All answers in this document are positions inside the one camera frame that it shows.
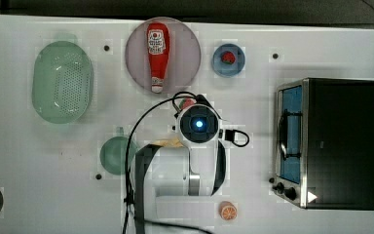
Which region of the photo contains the red ketchup bottle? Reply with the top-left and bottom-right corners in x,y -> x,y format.
146,22 -> 170,94

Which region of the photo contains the green mug with handle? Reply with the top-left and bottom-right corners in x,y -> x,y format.
99,127 -> 138,176

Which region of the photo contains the toy orange half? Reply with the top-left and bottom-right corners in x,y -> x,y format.
219,201 -> 238,220

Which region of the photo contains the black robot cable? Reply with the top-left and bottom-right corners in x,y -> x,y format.
122,91 -> 251,234

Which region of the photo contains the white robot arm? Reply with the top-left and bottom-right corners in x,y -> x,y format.
131,103 -> 226,234

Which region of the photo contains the peeled toy banana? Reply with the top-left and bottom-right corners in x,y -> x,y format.
153,137 -> 183,148

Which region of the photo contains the black steel toaster oven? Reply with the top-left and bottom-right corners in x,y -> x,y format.
270,78 -> 374,211

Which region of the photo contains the blue small bowl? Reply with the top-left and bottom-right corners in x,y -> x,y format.
211,44 -> 245,77

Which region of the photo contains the green perforated colander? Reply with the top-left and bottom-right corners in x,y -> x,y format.
32,33 -> 94,124

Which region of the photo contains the grey round plate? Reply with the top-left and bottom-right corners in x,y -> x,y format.
125,18 -> 201,94

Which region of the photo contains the strawberry in blue bowl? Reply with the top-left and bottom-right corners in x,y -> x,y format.
221,52 -> 236,64

